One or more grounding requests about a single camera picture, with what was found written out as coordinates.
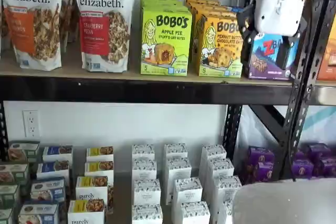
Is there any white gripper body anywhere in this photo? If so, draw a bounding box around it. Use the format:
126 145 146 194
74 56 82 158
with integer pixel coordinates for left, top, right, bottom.
249 0 308 38

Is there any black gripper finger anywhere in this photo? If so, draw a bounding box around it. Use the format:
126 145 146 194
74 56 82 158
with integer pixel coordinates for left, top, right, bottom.
276 20 308 70
237 1 260 69

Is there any green Bobo's apple pie box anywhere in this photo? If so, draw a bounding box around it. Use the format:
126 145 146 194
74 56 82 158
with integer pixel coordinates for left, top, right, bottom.
141 0 186 9
141 6 192 76

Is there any blue Zbar box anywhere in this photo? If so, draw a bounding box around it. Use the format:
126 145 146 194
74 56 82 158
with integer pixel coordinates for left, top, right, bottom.
246 31 300 80
230 5 247 14

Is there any orange snack box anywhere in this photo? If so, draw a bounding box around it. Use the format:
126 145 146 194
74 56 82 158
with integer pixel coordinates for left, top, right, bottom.
316 28 336 81

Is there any white organic pantry box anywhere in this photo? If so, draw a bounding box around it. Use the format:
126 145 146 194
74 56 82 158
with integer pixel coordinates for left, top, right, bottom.
178 200 211 224
206 158 235 182
201 144 227 180
132 158 158 182
131 144 156 162
172 178 203 218
164 143 188 161
211 175 242 205
131 204 163 224
217 200 237 224
133 179 161 206
164 157 192 198

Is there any wooden shelf board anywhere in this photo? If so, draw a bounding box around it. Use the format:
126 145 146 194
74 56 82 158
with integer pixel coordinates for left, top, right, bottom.
0 41 297 84

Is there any white box yellow label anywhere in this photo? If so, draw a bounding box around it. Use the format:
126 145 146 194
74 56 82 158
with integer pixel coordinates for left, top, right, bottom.
83 160 114 180
75 175 114 214
86 145 114 163
67 199 107 224

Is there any small blue cereal box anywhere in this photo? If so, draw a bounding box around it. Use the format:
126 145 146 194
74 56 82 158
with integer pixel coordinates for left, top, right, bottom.
42 144 74 164
17 202 60 224
36 159 70 183
30 178 66 206

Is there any small green cereal box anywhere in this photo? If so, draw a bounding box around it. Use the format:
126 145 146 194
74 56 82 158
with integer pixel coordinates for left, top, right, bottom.
0 207 14 224
0 163 30 186
0 184 21 208
7 140 40 163

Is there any white translucent plastic sheet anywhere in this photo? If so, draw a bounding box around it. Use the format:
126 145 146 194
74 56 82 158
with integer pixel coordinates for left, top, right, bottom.
237 104 336 151

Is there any granola bag red label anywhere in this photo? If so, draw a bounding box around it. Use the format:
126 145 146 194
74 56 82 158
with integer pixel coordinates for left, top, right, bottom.
73 0 137 73

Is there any granola bag orange label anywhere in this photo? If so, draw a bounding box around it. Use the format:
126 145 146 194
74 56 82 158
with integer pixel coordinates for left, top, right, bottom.
0 0 63 72

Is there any white wall outlet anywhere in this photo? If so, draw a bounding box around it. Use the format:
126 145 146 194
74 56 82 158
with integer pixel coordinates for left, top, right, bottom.
23 110 41 137

